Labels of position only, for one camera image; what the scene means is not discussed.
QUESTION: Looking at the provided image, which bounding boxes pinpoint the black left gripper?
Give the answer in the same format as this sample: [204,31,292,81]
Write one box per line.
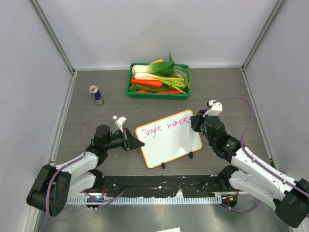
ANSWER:
[104,128,144,150]

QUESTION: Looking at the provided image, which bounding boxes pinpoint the yellow framed whiteboard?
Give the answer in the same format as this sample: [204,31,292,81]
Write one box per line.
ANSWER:
[135,109,203,169]

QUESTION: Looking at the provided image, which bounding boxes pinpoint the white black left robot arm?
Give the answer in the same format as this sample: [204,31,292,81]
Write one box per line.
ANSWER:
[26,125,145,217]

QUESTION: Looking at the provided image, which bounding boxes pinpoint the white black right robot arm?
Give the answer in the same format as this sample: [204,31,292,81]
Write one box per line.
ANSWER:
[190,110,309,228]

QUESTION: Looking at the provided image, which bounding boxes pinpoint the white green leek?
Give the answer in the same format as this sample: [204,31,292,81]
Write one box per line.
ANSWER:
[131,72,191,91]

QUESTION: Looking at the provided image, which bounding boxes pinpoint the green plastic vegetable tray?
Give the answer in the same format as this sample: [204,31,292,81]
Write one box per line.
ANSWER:
[126,63,191,100]

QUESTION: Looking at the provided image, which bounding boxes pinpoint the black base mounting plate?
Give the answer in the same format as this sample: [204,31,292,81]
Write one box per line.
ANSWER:
[84,175,240,198]

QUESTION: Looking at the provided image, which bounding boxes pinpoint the orange carrot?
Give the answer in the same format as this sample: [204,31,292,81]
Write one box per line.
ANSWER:
[130,78,163,88]

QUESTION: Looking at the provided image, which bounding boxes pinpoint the green bok choy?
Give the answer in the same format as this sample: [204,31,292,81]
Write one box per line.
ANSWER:
[131,53,175,76]

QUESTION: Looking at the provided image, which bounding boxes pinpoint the red bull drink can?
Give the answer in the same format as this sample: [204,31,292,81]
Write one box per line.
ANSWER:
[89,85,104,106]

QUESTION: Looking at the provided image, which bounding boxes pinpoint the white paper sheet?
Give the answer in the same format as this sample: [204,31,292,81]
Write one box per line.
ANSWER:
[161,228,181,232]

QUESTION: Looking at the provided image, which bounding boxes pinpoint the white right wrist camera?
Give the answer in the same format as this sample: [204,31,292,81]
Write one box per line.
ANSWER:
[204,100,223,117]

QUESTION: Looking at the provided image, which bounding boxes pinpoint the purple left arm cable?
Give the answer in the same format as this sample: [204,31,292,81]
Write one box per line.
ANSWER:
[44,115,125,218]

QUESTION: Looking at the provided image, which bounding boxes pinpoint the slotted cable duct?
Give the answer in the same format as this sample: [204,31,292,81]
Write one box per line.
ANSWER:
[67,193,222,205]

